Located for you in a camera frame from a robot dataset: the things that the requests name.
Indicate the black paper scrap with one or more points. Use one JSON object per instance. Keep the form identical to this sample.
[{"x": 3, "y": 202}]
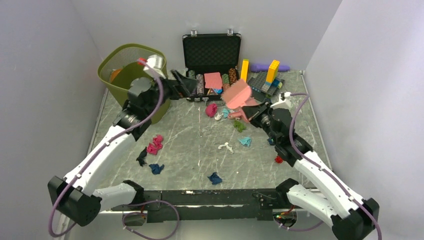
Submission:
[{"x": 141, "y": 157}]

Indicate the dark blue scrap centre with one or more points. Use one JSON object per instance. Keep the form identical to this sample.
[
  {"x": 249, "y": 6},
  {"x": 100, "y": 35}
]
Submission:
[{"x": 215, "y": 179}]

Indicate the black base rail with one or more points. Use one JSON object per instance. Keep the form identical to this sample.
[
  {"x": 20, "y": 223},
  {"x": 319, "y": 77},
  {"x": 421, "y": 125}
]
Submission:
[{"x": 262, "y": 204}]

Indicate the light blue paper scrap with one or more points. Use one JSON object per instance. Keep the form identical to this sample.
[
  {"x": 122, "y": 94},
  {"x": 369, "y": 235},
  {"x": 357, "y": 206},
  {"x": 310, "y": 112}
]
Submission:
[{"x": 225, "y": 112}]

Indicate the yellow tall block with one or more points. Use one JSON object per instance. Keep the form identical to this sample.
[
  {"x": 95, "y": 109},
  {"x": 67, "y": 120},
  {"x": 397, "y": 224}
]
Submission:
[
  {"x": 272, "y": 72},
  {"x": 244, "y": 70}
]

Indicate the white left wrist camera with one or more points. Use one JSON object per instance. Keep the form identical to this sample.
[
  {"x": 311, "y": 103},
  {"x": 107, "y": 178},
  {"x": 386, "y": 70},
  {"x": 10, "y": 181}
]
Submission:
[{"x": 153, "y": 66}]

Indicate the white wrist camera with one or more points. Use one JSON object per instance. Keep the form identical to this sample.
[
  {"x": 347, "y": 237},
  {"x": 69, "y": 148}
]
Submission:
[
  {"x": 283, "y": 101},
  {"x": 153, "y": 66}
]

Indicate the black poker chip case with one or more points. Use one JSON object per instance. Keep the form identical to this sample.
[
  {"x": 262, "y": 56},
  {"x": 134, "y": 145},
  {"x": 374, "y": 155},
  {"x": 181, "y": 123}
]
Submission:
[{"x": 210, "y": 53}]

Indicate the yellow tall block right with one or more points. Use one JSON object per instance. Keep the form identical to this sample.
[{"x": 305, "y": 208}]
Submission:
[{"x": 272, "y": 72}]

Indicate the pink card stack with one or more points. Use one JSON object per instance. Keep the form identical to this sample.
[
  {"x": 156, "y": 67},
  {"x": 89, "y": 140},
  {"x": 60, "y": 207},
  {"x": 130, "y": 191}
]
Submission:
[{"x": 213, "y": 80}]

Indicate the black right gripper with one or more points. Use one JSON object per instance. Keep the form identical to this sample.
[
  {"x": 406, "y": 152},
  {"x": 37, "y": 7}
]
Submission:
[{"x": 253, "y": 112}]

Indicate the red paper scrap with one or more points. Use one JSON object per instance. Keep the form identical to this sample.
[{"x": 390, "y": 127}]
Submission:
[{"x": 278, "y": 159}]

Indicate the purple cylinder toy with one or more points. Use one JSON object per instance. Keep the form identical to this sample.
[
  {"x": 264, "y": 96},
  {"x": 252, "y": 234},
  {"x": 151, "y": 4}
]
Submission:
[{"x": 257, "y": 67}]

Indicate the grey building block baseplate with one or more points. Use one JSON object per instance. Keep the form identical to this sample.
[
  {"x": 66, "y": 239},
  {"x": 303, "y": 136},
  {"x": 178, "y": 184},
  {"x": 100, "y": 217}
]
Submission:
[{"x": 260, "y": 90}]

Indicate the orange scrap in basket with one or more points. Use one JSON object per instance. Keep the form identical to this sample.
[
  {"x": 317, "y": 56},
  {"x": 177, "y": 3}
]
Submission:
[{"x": 114, "y": 74}]

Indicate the pink plastic dustpan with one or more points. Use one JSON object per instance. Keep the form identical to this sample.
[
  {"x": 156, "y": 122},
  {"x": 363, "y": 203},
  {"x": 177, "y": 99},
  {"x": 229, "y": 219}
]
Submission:
[{"x": 239, "y": 115}]

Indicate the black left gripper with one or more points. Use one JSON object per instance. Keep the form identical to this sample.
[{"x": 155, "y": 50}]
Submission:
[{"x": 185, "y": 84}]

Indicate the yellow tall block left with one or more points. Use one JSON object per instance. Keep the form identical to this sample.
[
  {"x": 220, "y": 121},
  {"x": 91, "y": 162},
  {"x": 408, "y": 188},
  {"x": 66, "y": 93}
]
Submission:
[{"x": 244, "y": 70}]

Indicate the dark blue scrap left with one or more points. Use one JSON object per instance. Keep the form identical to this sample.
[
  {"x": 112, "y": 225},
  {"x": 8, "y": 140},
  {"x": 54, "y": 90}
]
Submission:
[{"x": 156, "y": 169}]

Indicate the magenta paper scrap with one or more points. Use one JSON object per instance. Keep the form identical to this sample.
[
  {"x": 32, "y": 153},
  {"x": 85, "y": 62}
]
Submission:
[{"x": 211, "y": 110}]

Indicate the pink hand brush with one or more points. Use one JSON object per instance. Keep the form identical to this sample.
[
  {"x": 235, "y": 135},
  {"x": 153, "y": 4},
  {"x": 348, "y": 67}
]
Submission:
[{"x": 238, "y": 95}]

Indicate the teal paper scrap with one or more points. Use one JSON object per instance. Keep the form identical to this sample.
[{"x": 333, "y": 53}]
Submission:
[{"x": 245, "y": 141}]

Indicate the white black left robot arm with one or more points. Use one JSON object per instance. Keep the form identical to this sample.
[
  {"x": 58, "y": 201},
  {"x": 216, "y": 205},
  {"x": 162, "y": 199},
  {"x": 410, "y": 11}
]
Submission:
[{"x": 77, "y": 195}]

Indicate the olive green mesh wastebasket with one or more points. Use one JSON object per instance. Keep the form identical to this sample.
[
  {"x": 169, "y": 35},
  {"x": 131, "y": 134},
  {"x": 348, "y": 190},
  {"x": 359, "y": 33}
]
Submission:
[{"x": 125, "y": 57}]

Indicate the green paper scrap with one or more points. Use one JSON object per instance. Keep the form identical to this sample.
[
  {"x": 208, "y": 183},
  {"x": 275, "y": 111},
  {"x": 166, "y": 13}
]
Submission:
[{"x": 239, "y": 126}]

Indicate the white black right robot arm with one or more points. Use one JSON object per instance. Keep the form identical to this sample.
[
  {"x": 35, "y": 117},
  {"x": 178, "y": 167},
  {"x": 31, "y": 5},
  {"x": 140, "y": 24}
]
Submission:
[{"x": 347, "y": 213}]

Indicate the white torn paper scrap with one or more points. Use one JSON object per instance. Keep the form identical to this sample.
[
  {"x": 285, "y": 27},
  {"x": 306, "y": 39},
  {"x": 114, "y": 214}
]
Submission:
[{"x": 227, "y": 146}]

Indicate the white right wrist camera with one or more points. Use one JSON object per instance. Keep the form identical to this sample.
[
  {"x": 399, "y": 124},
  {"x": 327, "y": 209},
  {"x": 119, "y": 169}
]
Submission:
[{"x": 283, "y": 101}]

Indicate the dark blue scrap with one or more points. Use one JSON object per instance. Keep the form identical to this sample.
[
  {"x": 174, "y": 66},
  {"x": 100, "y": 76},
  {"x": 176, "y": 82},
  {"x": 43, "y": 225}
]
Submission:
[
  {"x": 215, "y": 179},
  {"x": 156, "y": 169}
]

